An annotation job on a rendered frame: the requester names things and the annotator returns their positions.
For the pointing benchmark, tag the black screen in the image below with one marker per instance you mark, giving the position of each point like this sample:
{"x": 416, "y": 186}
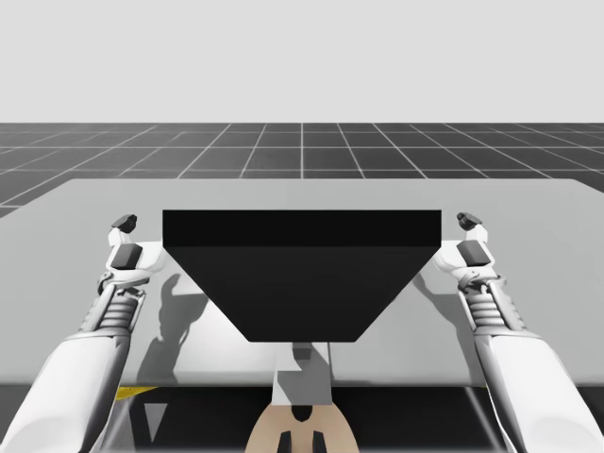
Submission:
{"x": 302, "y": 273}

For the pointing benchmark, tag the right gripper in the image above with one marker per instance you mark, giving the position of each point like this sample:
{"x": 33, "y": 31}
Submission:
{"x": 464, "y": 258}

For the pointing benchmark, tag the grey stand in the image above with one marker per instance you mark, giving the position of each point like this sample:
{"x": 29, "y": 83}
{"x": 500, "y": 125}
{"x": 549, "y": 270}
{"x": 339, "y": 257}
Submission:
{"x": 302, "y": 373}

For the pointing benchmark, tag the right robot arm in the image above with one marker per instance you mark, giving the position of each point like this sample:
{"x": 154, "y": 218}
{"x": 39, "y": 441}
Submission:
{"x": 524, "y": 373}

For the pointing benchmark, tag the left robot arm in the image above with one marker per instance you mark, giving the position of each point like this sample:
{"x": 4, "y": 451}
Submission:
{"x": 71, "y": 373}

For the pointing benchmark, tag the tan robot part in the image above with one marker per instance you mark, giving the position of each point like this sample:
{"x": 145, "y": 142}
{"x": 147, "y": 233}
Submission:
{"x": 299, "y": 431}

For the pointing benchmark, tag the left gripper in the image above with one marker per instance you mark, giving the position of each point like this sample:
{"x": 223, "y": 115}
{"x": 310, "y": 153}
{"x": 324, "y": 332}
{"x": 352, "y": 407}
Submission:
{"x": 133, "y": 260}

